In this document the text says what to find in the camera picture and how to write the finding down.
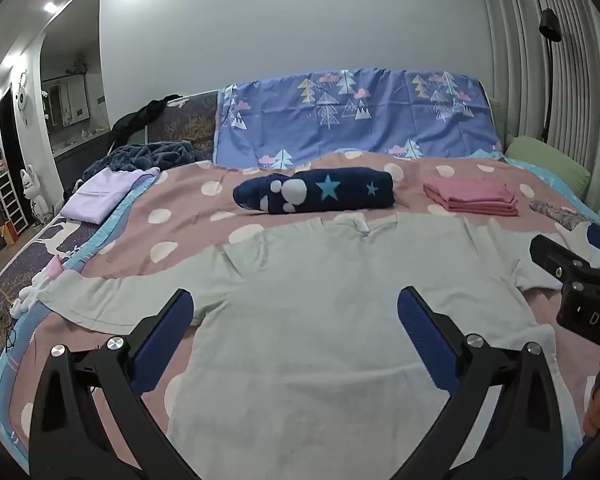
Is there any black garment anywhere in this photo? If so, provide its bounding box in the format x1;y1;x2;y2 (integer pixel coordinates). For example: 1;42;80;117
111;94;183;143

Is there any white ladder rack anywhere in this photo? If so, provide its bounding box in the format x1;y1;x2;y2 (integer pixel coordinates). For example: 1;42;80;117
0;172;29;233

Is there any green pillow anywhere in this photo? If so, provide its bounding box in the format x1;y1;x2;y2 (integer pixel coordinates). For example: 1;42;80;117
504;136;592;196

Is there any navy star-print folded garment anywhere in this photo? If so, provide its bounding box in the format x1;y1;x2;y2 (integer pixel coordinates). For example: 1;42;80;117
232;166;396;214

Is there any white cat figurine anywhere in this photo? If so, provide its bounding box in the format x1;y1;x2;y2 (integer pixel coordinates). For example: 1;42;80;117
20;165;53;226

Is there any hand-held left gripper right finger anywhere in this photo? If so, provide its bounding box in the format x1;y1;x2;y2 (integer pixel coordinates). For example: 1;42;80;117
396;286;566;480

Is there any white wall clock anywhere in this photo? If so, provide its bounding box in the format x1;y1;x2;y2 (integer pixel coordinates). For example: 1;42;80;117
15;72;31;113

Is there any black floor lamp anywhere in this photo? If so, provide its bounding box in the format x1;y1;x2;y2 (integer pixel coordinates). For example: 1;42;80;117
538;8;562;143

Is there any grey patterned garment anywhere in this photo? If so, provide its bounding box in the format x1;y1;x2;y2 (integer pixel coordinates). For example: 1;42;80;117
529;199;593;233

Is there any pink polka dot blanket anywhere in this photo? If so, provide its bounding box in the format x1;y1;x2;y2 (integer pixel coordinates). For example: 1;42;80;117
0;150;600;480

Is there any pink folded clothes stack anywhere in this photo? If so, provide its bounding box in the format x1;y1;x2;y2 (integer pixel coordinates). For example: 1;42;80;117
423;177;520;217

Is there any pale green t-shirt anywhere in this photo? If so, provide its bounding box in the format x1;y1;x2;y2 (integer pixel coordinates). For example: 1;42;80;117
45;212;600;480

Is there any dark blue fuzzy blanket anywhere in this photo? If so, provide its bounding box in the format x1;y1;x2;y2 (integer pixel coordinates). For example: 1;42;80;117
82;141;198;183

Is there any lavender folded garment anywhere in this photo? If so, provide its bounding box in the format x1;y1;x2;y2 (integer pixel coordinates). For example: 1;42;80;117
60;167;158;225

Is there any white pleated curtain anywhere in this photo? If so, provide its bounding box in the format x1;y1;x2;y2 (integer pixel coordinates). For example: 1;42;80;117
480;0;600;231

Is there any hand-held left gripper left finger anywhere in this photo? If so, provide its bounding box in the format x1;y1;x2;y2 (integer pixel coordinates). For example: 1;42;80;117
28;288;201;480

